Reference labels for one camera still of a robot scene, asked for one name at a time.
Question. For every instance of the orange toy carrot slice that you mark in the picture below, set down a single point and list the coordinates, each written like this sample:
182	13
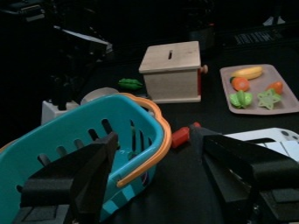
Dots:
241	84

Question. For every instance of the green toy pea pod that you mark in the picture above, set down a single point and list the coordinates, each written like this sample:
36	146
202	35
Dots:
130	83

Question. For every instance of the green toy pepper piece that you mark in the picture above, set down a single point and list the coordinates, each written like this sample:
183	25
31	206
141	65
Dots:
241	99

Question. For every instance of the white toy toaster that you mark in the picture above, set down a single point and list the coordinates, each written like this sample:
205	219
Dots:
273	134

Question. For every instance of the yellow toy banana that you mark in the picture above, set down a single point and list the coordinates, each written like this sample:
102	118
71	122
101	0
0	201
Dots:
249	73

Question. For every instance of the green toy starfruit slice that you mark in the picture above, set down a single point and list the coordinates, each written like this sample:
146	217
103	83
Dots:
269	99

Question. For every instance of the orange toy tomato piece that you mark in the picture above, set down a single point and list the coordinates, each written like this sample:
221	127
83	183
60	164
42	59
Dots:
275	87

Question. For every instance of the pink rectangular tray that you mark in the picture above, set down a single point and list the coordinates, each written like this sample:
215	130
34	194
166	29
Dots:
287	102

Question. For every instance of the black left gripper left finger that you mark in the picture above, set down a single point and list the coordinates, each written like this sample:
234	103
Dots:
83	172

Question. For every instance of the white toy knife block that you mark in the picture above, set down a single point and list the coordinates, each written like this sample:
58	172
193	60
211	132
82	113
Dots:
51	113

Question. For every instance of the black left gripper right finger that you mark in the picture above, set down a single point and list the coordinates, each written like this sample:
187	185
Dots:
249	169

